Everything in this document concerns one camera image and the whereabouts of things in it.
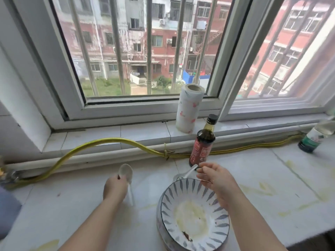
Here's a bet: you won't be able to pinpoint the plain white ceramic spoon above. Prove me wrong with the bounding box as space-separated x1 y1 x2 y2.
118 163 135 207

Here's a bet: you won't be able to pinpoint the blue patterned ceramic spoon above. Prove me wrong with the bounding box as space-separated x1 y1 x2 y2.
173 164 199 182

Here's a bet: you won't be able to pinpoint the red brick apartment building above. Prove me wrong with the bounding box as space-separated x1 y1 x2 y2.
52 0 335 98

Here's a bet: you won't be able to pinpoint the long yellow gas hose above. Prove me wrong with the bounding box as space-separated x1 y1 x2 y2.
8 133 305 189

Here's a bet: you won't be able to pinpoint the person's right forearm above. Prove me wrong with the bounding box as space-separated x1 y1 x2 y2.
225 190 288 251

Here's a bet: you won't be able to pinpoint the dark soy sauce bottle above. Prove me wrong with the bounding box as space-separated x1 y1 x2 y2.
189 114 219 168

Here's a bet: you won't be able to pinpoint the person's left forearm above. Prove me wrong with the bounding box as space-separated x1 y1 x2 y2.
59 198 126 251

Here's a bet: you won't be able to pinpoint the person's right hand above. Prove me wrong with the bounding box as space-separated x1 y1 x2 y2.
196 162 240 211

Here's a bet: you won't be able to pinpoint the grey window security bars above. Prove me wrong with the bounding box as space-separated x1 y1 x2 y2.
68 0 335 98

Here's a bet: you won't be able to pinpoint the clear bottle green cap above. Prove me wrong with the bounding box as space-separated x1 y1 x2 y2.
298 109 335 153

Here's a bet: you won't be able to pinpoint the paper towel roll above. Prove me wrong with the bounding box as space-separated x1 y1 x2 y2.
175 83 205 134

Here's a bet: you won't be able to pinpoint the yellow cord tie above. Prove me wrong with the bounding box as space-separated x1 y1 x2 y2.
163 143 174 160

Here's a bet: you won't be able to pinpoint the white window frame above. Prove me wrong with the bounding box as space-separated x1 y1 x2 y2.
0 0 335 130

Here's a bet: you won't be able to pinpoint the long white horizontal pipe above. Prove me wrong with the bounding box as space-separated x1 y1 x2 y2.
5 122 325 178

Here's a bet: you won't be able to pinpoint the person's left hand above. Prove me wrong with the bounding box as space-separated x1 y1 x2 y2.
103 175 129 205

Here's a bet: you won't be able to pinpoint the blue striped bowl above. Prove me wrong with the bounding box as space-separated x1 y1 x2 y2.
160 178 230 251

